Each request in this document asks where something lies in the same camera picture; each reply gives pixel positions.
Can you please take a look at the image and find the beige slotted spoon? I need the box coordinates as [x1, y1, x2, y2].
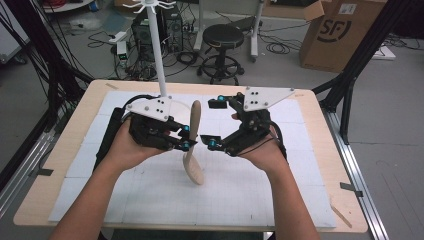
[182, 99, 205, 186]

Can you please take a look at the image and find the white device with green display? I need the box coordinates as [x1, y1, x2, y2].
[116, 40, 130, 67]

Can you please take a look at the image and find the right hand-held gripper black cable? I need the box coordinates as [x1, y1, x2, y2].
[237, 120, 289, 162]

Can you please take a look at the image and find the aluminium rail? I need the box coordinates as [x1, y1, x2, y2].
[0, 130, 58, 219]
[321, 109, 390, 240]

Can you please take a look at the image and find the white grid mat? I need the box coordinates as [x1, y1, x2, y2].
[48, 90, 338, 229]

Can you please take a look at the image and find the black computer tower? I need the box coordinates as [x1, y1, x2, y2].
[130, 3, 185, 63]

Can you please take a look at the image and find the black metal frame post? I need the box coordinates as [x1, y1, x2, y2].
[0, 0, 95, 193]
[312, 0, 413, 145]

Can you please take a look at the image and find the coiled black floor cable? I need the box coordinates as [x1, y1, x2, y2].
[265, 41, 292, 56]

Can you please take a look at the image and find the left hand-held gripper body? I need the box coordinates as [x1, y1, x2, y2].
[125, 96, 184, 152]

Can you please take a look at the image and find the left hand-held gripper black cable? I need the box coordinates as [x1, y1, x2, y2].
[94, 94, 158, 172]

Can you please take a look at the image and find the black round stool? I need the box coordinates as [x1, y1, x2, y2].
[198, 23, 246, 86]

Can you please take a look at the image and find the flat white board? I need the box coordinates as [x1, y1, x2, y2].
[370, 45, 397, 61]

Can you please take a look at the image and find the white metal stand leg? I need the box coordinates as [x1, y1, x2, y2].
[249, 0, 265, 63]
[194, 0, 205, 52]

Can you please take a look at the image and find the person's right hand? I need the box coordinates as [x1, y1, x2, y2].
[231, 112, 290, 176]

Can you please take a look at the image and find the large cardboard box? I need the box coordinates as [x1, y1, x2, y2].
[263, 0, 389, 74]

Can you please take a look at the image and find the person's left hand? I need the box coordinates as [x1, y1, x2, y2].
[105, 118, 169, 173]

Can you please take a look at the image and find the hand-held gripper black cable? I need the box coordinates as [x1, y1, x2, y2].
[94, 94, 158, 172]
[237, 120, 289, 162]

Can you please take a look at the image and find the thin wooden stick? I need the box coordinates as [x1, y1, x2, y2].
[329, 203, 353, 230]

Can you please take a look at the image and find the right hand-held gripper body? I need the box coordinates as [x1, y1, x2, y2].
[220, 86, 296, 158]

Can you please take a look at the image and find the white power strip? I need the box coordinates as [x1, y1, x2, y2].
[108, 30, 129, 45]

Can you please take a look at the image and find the white hook rack stand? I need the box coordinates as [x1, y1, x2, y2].
[122, 0, 197, 135]

